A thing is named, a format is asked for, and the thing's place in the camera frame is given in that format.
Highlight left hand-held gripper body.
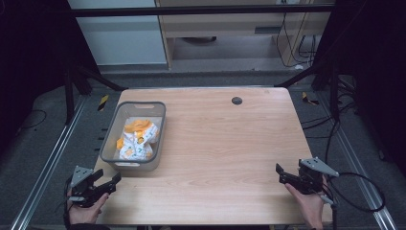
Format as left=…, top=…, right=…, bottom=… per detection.
left=67, top=165, right=108, bottom=209

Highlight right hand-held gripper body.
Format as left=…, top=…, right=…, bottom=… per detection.
left=296, top=156, right=340, bottom=196

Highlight grey plastic basket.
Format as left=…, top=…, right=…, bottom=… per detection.
left=99, top=101, right=168, bottom=177

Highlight white and orange cloth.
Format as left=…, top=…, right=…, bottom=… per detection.
left=115, top=118, right=161, bottom=161

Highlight person's left hand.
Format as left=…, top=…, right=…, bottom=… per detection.
left=66, top=191, right=110, bottom=226

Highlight person's right hand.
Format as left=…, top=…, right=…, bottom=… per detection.
left=284, top=176, right=329, bottom=230

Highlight black and yellow tape strip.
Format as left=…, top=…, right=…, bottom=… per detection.
left=301, top=91, right=320, bottom=106
left=97, top=94, right=110, bottom=113

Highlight black metal stand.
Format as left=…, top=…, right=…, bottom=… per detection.
left=62, top=61, right=129, bottom=127
left=273, top=58, right=343, bottom=123

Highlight white cabinet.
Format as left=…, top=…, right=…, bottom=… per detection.
left=66, top=0, right=169, bottom=67

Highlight light wooden desk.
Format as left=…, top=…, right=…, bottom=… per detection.
left=154, top=0, right=337, bottom=71

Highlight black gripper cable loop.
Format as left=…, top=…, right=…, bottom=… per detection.
left=327, top=172, right=387, bottom=214

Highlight aluminium floor rail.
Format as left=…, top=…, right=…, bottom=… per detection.
left=317, top=90, right=398, bottom=230
left=9, top=95, right=88, bottom=230

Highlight black floor cables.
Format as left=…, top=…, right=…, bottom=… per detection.
left=300, top=80, right=363, bottom=164

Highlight thin black floor cable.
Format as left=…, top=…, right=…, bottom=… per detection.
left=17, top=109, right=48, bottom=131

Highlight hanging black cables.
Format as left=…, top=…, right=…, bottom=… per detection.
left=275, top=11, right=318, bottom=69

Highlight black horizontal frame bar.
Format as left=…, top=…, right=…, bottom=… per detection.
left=67, top=3, right=337, bottom=18

